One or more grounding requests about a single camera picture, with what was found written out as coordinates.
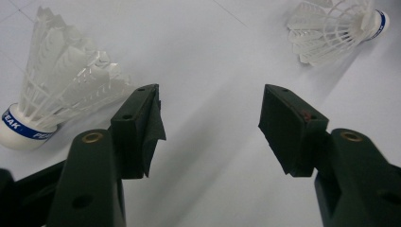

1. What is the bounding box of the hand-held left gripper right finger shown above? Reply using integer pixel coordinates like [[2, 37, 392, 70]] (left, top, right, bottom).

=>
[[258, 83, 401, 227]]

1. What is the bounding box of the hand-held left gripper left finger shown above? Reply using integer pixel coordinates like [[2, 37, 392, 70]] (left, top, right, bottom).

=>
[[46, 83, 167, 227]]

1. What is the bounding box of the white feather shuttlecock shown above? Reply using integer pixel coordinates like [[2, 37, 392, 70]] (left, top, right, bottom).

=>
[[286, 0, 391, 68], [0, 6, 136, 151]]

